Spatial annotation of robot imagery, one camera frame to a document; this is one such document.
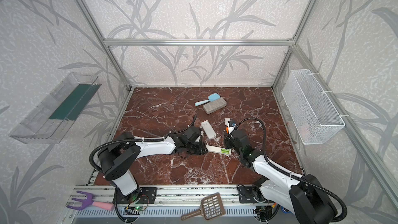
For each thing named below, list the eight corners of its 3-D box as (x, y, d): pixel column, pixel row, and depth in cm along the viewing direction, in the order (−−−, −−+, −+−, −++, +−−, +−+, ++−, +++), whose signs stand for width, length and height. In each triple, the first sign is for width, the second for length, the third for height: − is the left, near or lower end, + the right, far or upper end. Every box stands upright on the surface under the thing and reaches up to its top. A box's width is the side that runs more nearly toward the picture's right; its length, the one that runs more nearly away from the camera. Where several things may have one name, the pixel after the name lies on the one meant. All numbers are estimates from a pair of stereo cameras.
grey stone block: (206, 115, 106) (206, 112, 103) (202, 108, 111) (201, 104, 108) (227, 106, 111) (228, 103, 108) (222, 99, 116) (222, 96, 113)
